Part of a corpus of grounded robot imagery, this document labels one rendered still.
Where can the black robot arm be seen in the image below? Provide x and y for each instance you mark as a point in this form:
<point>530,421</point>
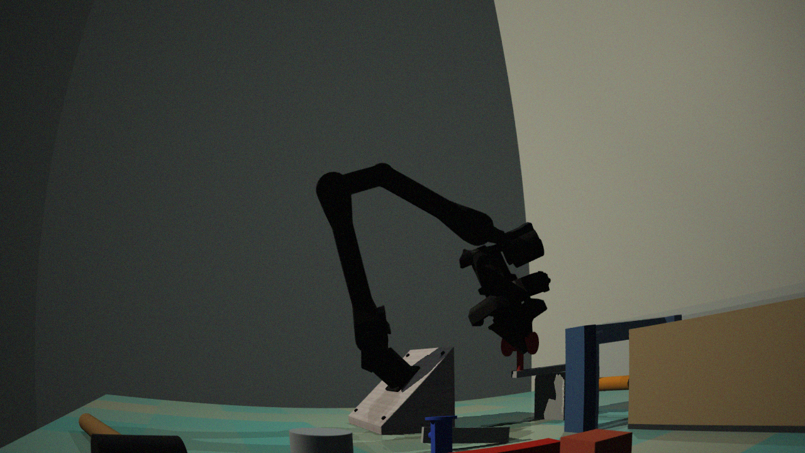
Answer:
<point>519,246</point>

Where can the black-headed mallet with wooden handle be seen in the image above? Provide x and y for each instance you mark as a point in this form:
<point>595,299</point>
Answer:
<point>105,439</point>

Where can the dark grey cylinder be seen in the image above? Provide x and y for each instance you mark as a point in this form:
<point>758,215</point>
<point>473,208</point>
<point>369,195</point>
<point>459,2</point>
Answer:
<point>320,440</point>

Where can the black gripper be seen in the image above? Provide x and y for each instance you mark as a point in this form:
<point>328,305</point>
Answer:
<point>512,321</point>

